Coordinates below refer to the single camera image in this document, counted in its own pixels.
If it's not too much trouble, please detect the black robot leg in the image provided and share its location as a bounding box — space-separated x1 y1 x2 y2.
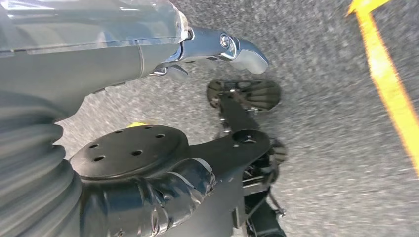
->
69 79 288 237

